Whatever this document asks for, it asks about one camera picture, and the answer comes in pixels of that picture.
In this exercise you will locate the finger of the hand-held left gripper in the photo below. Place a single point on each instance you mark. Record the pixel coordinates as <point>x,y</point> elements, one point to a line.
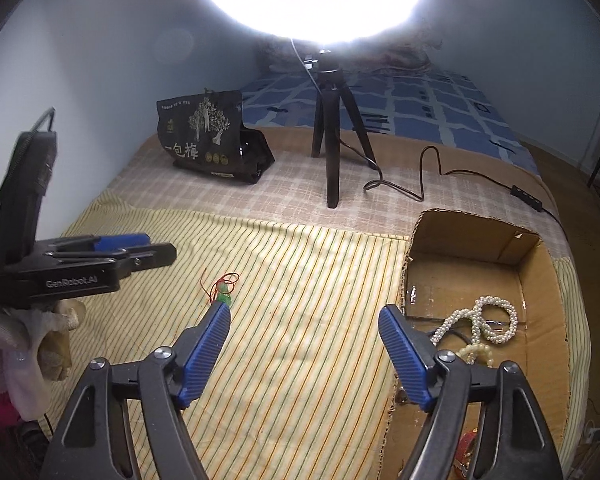
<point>122,241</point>
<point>152,255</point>

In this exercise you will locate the white power strip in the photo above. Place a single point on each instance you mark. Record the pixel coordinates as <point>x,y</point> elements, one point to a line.
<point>597,432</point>

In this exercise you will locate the yellow striped cloth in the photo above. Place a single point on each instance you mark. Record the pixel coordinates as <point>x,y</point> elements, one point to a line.
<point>305,310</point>

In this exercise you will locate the person's left hand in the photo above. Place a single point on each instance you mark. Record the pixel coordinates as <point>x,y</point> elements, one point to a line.
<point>25,340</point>

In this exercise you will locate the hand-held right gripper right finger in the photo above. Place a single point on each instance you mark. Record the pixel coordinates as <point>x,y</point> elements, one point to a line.
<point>405,360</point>

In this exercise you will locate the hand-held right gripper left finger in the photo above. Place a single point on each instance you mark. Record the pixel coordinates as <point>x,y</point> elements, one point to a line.
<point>205,355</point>

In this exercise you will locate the beige plaid blanket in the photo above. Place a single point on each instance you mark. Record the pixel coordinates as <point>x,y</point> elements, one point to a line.
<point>280,185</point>

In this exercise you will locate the black printed bag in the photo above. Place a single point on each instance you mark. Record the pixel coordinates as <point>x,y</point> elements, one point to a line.
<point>200,130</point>

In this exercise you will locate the red round object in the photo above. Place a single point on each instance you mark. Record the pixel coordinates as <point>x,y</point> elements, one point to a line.
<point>466,447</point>

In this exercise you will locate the cardboard box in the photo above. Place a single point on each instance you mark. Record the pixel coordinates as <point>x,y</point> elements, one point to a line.
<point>540,300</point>

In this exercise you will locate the blue patterned bedsheet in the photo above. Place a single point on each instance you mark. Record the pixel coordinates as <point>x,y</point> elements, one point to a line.
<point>430,110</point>

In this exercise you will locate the black tripod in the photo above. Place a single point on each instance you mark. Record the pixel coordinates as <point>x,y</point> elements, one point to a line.
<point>332,160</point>

